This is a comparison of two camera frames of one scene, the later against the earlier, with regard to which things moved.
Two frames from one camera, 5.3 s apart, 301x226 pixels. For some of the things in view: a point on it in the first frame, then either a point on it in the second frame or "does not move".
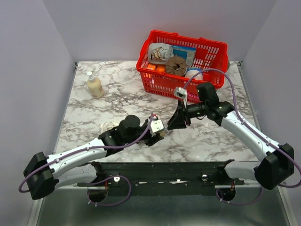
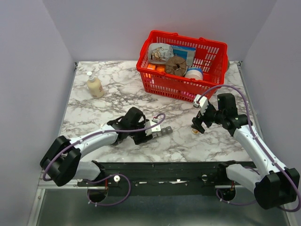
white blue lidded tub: x=192 y=71 does not move
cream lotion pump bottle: x=95 y=86 does not move
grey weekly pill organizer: x=165 y=133 does not move
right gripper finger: x=178 y=120 -> x=197 y=122
